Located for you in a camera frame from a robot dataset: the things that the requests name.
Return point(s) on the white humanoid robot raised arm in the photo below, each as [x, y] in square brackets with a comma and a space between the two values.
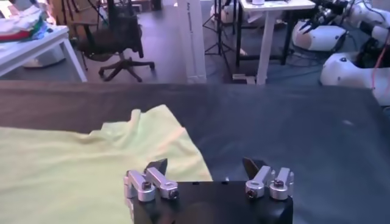
[320, 38]

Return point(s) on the white humanoid robot with base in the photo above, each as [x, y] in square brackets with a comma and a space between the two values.
[344, 70]

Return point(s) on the stack of folded clothes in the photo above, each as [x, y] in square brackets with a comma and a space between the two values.
[18, 24]

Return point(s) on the black office chair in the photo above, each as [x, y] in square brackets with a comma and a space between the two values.
[122, 33]

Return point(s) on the white work table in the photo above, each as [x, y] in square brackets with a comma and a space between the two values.
[30, 48]

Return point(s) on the yellow-green t-shirt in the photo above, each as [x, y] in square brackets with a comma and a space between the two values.
[91, 167]

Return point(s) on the tall white cardboard box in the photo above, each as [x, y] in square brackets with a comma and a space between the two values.
[192, 39]

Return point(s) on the white standing desk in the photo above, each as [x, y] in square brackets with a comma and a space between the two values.
[268, 30]

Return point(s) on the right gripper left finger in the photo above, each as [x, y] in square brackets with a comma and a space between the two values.
[146, 188]

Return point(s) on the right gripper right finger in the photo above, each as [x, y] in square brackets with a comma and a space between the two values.
[259, 182]

